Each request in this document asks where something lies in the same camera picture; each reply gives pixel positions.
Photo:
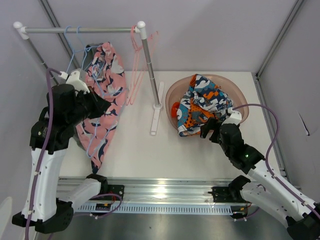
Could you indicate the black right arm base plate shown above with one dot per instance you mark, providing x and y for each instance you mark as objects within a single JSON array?
[{"x": 221, "y": 194}]

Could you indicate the orange blue patterned shorts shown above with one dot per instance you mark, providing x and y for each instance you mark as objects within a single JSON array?
[{"x": 203, "y": 100}]

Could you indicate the white slotted cable duct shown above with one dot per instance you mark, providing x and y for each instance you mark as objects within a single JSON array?
[{"x": 173, "y": 209}]

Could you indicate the pink whale print shorts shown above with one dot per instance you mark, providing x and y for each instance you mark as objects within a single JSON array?
[{"x": 107, "y": 100}]

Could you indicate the white and metal clothes rack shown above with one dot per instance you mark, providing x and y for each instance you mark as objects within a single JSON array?
[{"x": 142, "y": 39}]

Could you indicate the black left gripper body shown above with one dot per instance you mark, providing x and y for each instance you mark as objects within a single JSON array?
[{"x": 88, "y": 107}]

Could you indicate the light blue hanger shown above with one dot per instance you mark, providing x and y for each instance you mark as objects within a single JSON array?
[
  {"x": 73, "y": 51},
  {"x": 100, "y": 100}
]

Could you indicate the aluminium mounting rail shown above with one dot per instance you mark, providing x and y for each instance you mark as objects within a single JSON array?
[{"x": 177, "y": 191}]

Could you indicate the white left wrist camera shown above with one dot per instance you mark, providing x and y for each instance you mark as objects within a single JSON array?
[{"x": 76, "y": 78}]

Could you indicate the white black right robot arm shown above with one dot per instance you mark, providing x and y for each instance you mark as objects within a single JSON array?
[{"x": 261, "y": 186}]

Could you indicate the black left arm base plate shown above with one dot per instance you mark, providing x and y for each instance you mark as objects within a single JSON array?
[{"x": 113, "y": 189}]

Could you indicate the translucent pink plastic basin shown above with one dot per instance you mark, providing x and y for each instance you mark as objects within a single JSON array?
[{"x": 177, "y": 90}]

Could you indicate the grey shorts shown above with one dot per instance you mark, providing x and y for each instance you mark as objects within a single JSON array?
[{"x": 88, "y": 56}]

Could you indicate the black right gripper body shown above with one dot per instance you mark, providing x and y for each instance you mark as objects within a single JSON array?
[{"x": 212, "y": 124}]

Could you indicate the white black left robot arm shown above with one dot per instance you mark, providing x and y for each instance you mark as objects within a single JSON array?
[{"x": 49, "y": 141}]

